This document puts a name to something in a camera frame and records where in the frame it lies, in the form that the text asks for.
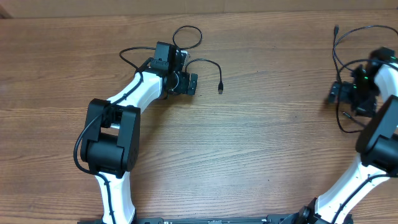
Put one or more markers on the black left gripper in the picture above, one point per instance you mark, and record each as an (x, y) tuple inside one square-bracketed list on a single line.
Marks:
[(183, 87)]

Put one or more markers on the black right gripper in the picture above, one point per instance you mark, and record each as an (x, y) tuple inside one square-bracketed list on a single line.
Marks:
[(346, 88)]

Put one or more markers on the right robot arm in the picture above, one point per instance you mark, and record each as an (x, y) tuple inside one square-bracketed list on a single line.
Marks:
[(374, 163)]

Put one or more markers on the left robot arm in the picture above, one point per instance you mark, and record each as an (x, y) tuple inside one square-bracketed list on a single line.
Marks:
[(108, 146)]

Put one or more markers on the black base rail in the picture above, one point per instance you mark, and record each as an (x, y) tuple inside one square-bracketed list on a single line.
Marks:
[(269, 219)]

